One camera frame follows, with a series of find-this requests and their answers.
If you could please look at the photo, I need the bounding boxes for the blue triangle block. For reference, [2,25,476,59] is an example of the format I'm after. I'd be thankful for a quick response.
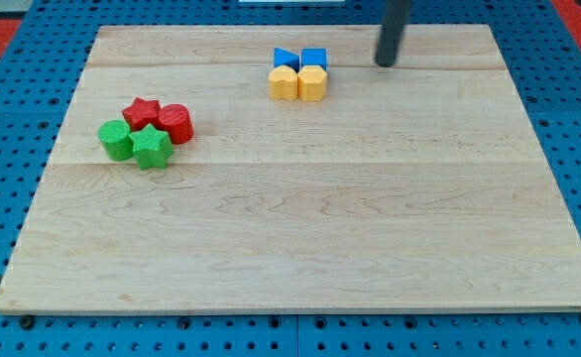
[273,48,300,72]

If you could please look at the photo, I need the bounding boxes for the light wooden board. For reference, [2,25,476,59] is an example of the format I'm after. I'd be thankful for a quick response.
[0,25,581,315]

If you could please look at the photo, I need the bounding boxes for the yellow heart block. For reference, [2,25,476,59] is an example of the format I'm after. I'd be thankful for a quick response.
[268,65,298,100]

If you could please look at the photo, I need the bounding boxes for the yellow hexagon block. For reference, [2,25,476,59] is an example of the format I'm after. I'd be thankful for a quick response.
[297,65,328,102]

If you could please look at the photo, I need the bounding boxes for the blue cube block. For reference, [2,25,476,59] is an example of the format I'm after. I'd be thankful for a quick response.
[300,48,328,70]

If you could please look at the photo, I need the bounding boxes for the red cylinder block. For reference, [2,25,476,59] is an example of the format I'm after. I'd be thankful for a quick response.
[158,104,194,145]

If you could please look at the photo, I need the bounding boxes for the green star block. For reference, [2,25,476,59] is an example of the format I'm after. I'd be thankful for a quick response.
[129,124,174,170]

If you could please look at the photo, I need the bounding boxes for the red star block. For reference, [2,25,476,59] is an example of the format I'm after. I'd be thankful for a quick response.
[122,97,161,131]

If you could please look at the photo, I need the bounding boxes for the green cylinder block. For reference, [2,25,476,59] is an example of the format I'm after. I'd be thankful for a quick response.
[98,120,133,162]

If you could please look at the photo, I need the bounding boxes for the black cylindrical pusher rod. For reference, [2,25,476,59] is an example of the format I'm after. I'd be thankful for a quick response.
[375,0,412,67]

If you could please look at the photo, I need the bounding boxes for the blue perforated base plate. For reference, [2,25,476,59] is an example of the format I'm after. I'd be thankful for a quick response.
[0,1,581,356]

